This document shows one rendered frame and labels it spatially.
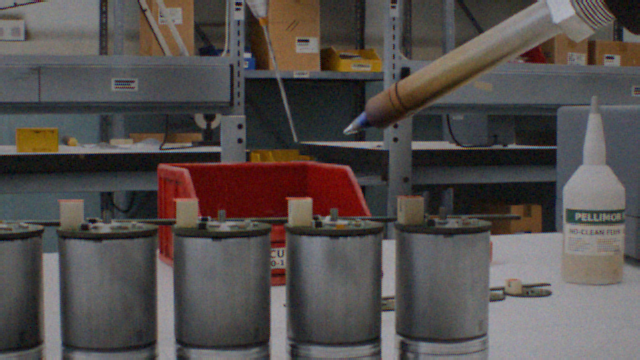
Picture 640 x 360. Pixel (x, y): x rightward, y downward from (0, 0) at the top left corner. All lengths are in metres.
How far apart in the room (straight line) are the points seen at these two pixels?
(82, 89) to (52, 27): 2.16
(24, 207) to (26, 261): 4.41
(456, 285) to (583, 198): 0.32
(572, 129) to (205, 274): 0.51
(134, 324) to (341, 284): 0.05
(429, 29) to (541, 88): 2.26
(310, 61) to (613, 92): 1.74
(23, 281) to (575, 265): 0.38
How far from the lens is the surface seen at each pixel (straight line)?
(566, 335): 0.45
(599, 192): 0.58
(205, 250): 0.26
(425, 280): 0.27
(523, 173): 3.00
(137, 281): 0.26
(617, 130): 0.67
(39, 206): 4.68
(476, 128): 3.00
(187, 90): 2.59
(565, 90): 2.99
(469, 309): 0.27
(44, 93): 2.54
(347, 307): 0.26
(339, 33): 4.98
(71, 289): 0.26
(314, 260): 0.26
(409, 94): 0.24
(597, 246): 0.58
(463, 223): 0.27
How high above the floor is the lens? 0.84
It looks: 4 degrees down
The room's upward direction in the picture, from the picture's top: straight up
